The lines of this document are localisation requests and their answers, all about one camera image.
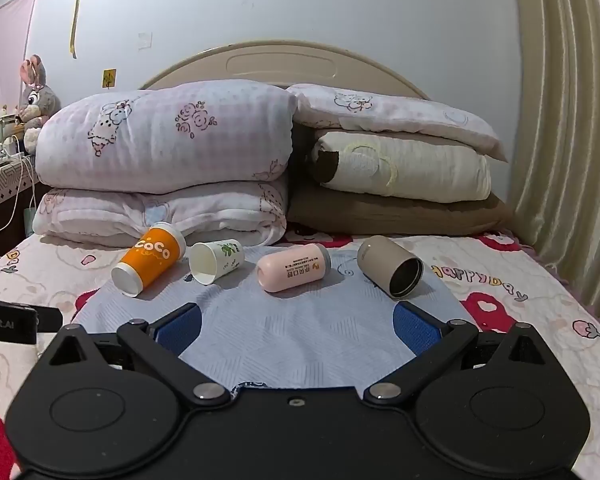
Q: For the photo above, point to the pink white folded quilt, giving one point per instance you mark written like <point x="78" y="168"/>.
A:
<point x="130" y="212"/>

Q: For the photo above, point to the grey rabbit plush toy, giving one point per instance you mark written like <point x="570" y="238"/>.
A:
<point x="37" y="97"/>

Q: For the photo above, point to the yellow tape strip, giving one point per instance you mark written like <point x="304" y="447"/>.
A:
<point x="76" y="15"/>

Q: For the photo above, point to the cream curtain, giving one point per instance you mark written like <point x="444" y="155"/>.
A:
<point x="565" y="135"/>

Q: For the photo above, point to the cream folded blanket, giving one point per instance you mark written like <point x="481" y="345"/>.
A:
<point x="420" y="170"/>

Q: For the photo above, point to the pink checked folded quilt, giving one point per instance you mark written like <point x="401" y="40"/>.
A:
<point x="180" y="135"/>

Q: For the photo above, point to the beige tumbler cup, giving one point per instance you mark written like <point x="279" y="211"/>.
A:
<point x="380" y="260"/>

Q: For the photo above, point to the white paper cup leaf print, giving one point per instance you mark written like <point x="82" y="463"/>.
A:
<point x="220" y="259"/>

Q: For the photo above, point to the beige bed headboard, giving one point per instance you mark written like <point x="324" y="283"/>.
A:
<point x="280" y="62"/>

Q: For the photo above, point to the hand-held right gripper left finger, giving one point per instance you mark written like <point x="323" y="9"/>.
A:
<point x="180" y="329"/>

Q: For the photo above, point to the pink checked pillow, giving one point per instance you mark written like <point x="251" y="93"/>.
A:
<point x="390" y="110"/>

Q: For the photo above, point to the orange paper cup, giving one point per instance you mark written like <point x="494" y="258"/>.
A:
<point x="147" y="260"/>

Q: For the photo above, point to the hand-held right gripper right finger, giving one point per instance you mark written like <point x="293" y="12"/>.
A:
<point x="414" y="329"/>

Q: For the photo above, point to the white wall paper scrap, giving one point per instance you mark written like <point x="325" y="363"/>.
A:
<point x="145" y="41"/>

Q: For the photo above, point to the brown pillow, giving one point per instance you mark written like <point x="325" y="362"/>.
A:
<point x="405" y="217"/>

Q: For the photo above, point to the light blue cloth mat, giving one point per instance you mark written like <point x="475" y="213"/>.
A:
<point x="300" y="332"/>

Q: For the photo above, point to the pink wall cloth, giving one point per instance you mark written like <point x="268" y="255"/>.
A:
<point x="5" y="60"/>

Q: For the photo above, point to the pink capsule bottle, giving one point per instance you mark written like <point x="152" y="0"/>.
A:
<point x="292" y="267"/>

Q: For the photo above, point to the yellow wall sticker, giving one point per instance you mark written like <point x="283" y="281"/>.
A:
<point x="108" y="78"/>

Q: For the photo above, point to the nightstand with patterned cloth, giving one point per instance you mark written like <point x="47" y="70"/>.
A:
<point x="2" y="190"/>

